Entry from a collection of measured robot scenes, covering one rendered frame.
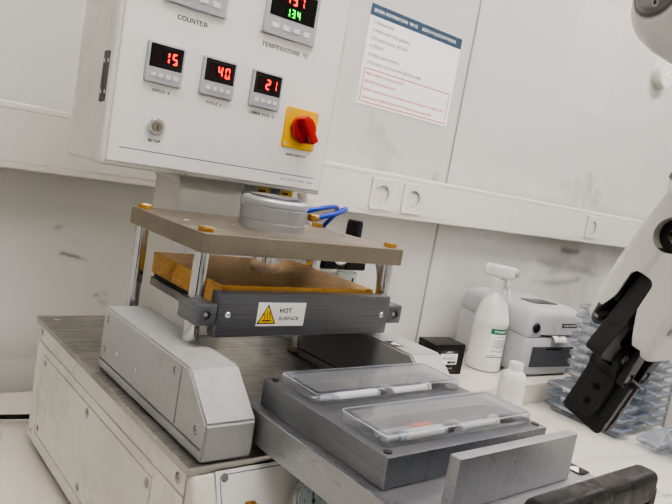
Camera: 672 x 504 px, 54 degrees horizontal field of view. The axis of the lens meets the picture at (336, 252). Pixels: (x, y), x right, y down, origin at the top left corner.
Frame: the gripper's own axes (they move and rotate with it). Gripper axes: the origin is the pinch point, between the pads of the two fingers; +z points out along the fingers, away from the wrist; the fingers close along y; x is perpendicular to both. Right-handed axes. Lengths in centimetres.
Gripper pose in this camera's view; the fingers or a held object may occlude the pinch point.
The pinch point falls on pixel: (600, 396)
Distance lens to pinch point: 49.5
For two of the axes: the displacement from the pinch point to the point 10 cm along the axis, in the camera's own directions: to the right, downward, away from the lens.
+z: -3.7, 8.5, 3.7
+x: -5.4, -5.2, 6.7
